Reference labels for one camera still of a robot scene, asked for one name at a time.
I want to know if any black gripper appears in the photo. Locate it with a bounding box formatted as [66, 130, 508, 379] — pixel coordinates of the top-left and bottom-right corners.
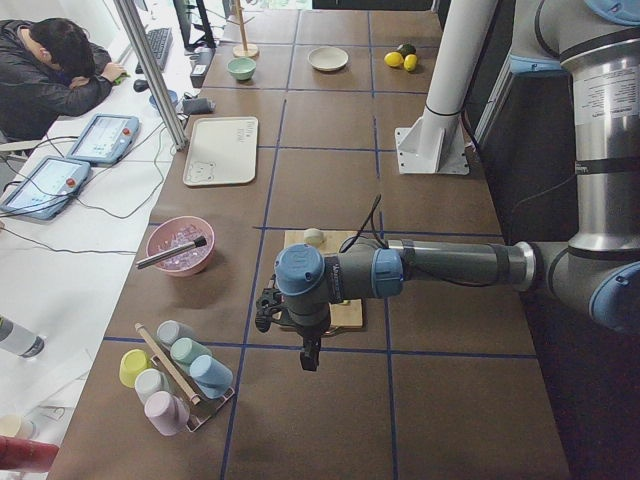
[255, 287, 321, 371]

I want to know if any white steamed bun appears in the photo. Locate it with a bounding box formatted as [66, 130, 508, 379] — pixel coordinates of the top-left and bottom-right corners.
[303, 228, 325, 247]

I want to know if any beige round plate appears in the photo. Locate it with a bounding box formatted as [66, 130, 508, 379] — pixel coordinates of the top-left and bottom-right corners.
[307, 46, 349, 72]

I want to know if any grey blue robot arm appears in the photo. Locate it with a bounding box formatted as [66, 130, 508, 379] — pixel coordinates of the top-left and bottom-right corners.
[255, 1, 639, 371]

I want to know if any cream rectangular tray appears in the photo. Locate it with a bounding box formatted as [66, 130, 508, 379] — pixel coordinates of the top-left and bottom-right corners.
[183, 116, 259, 187]

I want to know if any blue cup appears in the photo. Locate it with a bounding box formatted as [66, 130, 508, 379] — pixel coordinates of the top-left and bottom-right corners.
[189, 355, 233, 399]

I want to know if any acrylic cup rack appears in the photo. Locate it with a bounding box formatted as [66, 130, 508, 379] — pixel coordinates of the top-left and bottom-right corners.
[135, 323, 236, 433]

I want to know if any green cup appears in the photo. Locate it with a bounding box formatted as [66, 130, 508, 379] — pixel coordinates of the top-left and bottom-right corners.
[170, 337, 212, 372]

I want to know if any pink cup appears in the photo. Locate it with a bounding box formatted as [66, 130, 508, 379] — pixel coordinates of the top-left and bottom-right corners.
[144, 391, 190, 436]

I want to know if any white grey cup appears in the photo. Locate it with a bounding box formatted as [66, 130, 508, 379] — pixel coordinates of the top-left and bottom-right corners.
[134, 368, 173, 404]

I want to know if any yellow cup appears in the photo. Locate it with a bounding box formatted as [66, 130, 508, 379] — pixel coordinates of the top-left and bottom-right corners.
[118, 349, 151, 388]

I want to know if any pink bowl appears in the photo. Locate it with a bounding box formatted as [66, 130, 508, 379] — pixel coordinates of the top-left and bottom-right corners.
[146, 216, 215, 277]

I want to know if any grey folded cloth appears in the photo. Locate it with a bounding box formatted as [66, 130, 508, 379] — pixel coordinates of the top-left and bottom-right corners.
[182, 98, 215, 115]

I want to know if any blue bowl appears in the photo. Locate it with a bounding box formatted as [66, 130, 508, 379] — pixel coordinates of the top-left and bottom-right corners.
[148, 88, 179, 116]

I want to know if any clear water bottle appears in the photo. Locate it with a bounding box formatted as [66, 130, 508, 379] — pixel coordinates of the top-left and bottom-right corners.
[0, 316, 45, 358]

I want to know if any green bowl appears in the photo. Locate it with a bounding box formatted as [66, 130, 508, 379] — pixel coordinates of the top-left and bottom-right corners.
[227, 57, 257, 81]

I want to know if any far blue teach pendant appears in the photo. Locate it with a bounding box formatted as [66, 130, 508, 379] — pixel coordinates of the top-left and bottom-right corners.
[66, 113, 140, 166]

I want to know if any blue teach pendant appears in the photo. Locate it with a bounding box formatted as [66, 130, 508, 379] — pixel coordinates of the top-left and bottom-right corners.
[66, 113, 140, 166]
[1, 156, 91, 220]

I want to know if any near blue teach pendant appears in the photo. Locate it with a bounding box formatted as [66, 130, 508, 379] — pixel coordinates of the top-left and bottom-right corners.
[1, 156, 91, 220]

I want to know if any red cylinder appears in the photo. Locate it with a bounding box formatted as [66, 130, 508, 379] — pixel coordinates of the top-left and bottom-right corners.
[1, 436, 59, 473]

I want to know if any yellow lemon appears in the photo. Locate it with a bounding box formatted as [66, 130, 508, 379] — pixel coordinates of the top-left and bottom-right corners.
[403, 54, 419, 72]
[384, 51, 404, 68]

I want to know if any wooden mug stand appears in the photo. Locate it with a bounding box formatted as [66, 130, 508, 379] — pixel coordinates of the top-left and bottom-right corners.
[228, 0, 259, 59]

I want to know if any black rectangular box device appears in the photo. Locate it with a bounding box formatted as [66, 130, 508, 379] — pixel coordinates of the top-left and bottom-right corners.
[190, 48, 215, 88]

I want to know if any black computer mouse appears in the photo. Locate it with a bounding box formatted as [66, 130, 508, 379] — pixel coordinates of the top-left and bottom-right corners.
[133, 79, 149, 93]

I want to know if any green avocado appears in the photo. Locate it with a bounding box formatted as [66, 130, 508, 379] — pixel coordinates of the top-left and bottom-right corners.
[396, 43, 416, 57]

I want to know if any black keyboard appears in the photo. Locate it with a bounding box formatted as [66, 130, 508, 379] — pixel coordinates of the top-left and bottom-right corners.
[146, 27, 173, 72]

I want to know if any person in black jacket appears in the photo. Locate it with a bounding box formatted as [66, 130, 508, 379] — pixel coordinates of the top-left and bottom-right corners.
[1, 18, 126, 142]

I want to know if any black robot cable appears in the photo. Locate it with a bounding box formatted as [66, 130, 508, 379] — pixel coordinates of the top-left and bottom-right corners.
[339, 193, 506, 288]

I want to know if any metal handled black brush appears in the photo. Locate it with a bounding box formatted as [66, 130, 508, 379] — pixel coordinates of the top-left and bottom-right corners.
[136, 236, 207, 269]

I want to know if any white pedestal column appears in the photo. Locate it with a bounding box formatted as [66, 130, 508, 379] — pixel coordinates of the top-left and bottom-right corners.
[395, 0, 498, 175]

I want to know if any aluminium frame post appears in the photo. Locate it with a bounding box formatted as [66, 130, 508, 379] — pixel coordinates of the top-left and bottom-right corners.
[114, 0, 188, 151]

